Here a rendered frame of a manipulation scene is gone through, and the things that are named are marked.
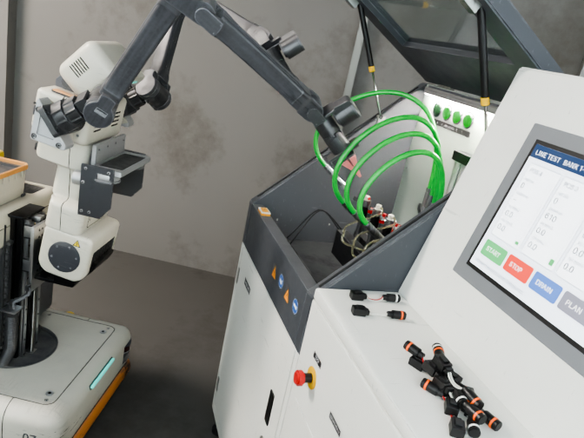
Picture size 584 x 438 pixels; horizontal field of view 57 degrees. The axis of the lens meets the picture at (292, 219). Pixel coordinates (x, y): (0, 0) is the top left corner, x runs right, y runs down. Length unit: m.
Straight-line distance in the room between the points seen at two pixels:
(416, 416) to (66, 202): 1.25
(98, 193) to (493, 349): 1.16
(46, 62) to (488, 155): 2.83
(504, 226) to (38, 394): 1.51
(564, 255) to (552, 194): 0.13
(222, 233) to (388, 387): 2.53
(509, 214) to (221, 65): 2.33
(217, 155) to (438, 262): 2.20
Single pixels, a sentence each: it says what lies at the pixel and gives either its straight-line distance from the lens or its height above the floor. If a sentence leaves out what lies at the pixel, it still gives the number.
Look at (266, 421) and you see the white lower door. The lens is 1.60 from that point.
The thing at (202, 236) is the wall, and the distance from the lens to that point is 3.46.
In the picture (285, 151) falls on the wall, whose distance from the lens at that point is 3.22.
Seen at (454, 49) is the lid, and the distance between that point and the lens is 1.65.
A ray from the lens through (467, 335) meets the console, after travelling 1.17.
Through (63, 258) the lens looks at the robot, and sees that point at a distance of 1.85.
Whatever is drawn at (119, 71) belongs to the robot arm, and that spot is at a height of 1.34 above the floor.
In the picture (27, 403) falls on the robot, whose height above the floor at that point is 0.28.
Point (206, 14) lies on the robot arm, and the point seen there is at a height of 1.52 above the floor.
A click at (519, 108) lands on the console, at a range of 1.28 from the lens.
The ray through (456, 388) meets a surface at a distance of 1.01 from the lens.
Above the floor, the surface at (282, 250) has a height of 0.95.
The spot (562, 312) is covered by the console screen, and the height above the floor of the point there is 1.17.
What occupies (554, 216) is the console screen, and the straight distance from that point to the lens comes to 1.10.
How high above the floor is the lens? 1.51
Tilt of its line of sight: 18 degrees down
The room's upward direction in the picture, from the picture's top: 12 degrees clockwise
